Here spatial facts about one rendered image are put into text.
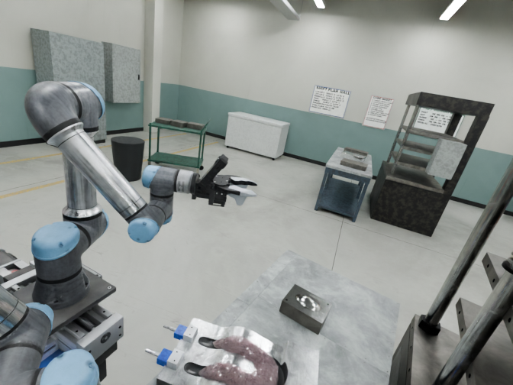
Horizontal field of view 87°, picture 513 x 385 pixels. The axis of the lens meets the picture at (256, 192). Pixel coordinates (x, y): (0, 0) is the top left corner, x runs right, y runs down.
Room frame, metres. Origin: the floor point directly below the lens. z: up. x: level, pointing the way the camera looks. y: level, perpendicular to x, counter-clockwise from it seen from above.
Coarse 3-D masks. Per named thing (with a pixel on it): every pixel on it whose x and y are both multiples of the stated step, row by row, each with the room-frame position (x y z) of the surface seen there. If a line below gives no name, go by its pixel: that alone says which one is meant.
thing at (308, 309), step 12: (300, 288) 1.09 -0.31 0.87; (288, 300) 0.99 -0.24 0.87; (300, 300) 1.03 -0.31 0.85; (312, 300) 1.03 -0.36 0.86; (324, 300) 1.04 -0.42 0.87; (288, 312) 0.96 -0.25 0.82; (300, 312) 0.94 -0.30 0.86; (312, 312) 0.94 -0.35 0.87; (324, 312) 0.96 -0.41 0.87; (300, 324) 0.93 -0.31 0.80; (312, 324) 0.91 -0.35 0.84
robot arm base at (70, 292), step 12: (72, 276) 0.63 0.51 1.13; (84, 276) 0.68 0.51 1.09; (36, 288) 0.60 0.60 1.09; (48, 288) 0.59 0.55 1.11; (60, 288) 0.60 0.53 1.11; (72, 288) 0.62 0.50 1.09; (84, 288) 0.65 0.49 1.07; (36, 300) 0.58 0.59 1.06; (48, 300) 0.58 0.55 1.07; (60, 300) 0.60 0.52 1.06; (72, 300) 0.61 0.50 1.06
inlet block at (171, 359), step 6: (156, 354) 0.63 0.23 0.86; (162, 354) 0.63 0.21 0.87; (168, 354) 0.63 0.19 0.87; (174, 354) 0.62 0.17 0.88; (180, 354) 0.63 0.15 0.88; (156, 360) 0.61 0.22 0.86; (162, 360) 0.61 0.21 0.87; (168, 360) 0.60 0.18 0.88; (174, 360) 0.61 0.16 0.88; (180, 360) 0.62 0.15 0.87; (168, 366) 0.60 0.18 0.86; (174, 366) 0.59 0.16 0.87
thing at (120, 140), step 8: (120, 136) 4.13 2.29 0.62; (112, 144) 3.82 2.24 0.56; (120, 144) 3.77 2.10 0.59; (128, 144) 3.80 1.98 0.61; (136, 144) 3.87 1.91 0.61; (112, 152) 3.85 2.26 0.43; (120, 152) 3.78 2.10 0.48; (128, 152) 3.81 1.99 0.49; (136, 152) 3.88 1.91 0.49; (120, 160) 3.79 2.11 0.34; (128, 160) 3.82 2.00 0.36; (136, 160) 3.90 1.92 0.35; (120, 168) 3.80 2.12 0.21; (128, 168) 3.83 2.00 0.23; (136, 168) 3.91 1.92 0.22; (128, 176) 3.84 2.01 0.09; (136, 176) 3.92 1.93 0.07
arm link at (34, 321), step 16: (0, 288) 0.35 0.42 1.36; (0, 304) 0.33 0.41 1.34; (16, 304) 0.36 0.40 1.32; (32, 304) 0.40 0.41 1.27; (0, 320) 0.32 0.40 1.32; (16, 320) 0.34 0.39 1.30; (32, 320) 0.36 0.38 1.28; (48, 320) 0.39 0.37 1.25; (0, 336) 0.32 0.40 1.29; (16, 336) 0.33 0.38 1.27; (32, 336) 0.34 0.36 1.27; (48, 336) 0.37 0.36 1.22
